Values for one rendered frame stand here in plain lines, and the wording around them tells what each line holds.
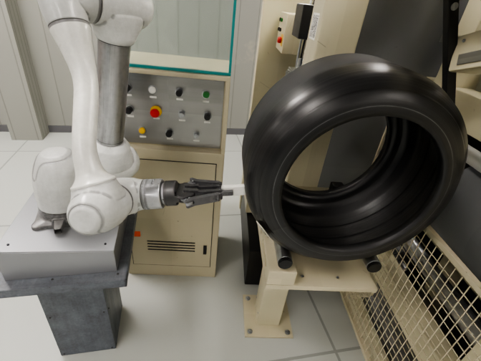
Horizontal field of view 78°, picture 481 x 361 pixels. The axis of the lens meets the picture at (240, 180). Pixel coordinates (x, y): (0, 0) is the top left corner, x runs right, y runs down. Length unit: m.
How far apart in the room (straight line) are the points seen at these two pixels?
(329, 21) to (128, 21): 0.60
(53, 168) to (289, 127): 0.82
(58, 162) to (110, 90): 0.30
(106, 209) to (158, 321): 1.23
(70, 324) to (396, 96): 1.54
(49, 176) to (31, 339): 1.03
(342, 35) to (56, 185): 1.06
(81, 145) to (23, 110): 3.15
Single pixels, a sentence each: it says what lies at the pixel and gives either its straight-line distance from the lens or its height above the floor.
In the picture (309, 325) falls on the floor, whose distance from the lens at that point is 1.95.
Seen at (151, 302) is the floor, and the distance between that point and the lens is 1.95.
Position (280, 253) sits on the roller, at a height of 0.92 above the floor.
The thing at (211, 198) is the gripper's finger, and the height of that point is 1.08.
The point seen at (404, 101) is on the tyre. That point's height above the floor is 1.41.
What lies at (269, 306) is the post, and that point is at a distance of 1.73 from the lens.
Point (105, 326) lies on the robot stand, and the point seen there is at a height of 0.20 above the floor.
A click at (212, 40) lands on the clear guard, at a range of 1.35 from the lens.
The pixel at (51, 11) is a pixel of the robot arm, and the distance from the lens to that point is 0.97.
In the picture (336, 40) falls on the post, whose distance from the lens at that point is 1.05.
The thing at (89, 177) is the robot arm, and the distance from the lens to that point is 0.76.
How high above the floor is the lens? 1.56
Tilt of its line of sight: 31 degrees down
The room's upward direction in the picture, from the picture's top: 7 degrees clockwise
